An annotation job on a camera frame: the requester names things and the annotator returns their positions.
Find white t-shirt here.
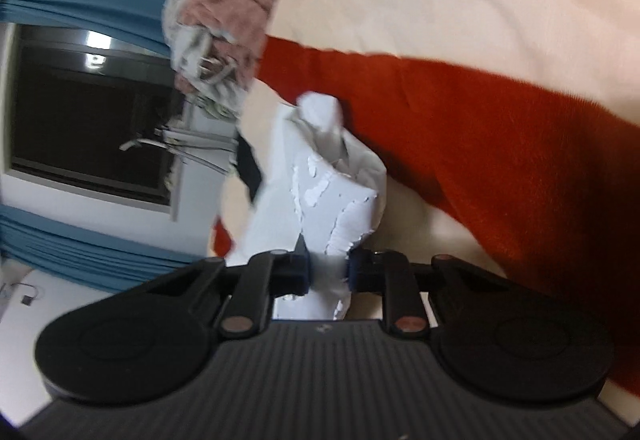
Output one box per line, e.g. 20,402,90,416
212,84,386,321

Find white garment steamer stand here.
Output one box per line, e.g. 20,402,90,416
119,119,235,175

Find left blue curtain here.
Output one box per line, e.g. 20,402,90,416
1,205,200,293

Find striped fleece blanket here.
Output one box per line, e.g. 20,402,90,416
209,0,639,420

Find cream white garment pile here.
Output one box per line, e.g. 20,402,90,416
162,0,246,121

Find dark window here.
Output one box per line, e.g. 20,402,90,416
8,26,183,207

